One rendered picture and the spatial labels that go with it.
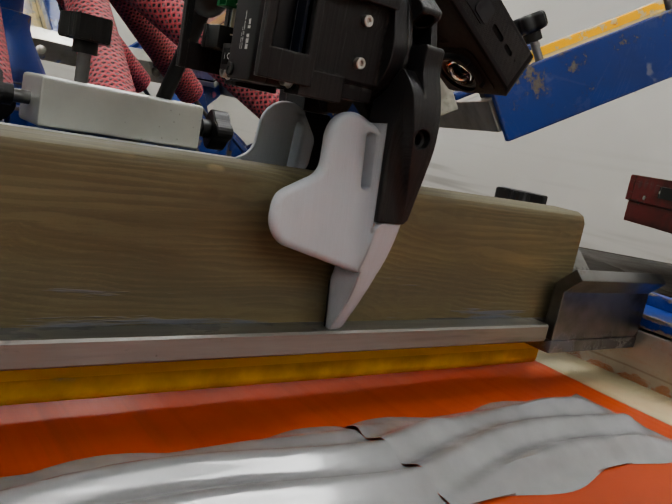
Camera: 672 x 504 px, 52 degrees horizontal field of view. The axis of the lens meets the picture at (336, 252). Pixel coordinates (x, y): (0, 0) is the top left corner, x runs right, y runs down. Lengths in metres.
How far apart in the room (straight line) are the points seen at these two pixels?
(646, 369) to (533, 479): 0.21
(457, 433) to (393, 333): 0.05
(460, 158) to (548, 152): 0.44
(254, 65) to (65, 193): 0.08
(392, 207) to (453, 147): 2.75
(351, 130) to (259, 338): 0.09
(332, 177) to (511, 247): 0.14
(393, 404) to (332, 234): 0.11
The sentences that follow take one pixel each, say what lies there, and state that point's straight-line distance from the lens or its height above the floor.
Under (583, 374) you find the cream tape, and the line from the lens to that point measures 0.49.
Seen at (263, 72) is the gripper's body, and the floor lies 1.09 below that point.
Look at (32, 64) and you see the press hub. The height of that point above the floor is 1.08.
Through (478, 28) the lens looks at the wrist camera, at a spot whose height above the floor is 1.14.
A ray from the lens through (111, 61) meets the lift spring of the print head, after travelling 0.78.
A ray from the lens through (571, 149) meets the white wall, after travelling 2.67.
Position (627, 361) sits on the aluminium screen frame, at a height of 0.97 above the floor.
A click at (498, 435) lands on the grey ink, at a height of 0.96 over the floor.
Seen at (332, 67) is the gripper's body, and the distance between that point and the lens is 0.27.
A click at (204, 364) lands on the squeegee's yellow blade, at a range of 0.30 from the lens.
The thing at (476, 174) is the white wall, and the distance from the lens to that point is 2.92.
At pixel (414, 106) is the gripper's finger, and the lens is 0.27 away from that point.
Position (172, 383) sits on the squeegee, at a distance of 0.30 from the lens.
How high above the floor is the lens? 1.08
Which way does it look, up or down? 10 degrees down
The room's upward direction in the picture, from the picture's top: 11 degrees clockwise
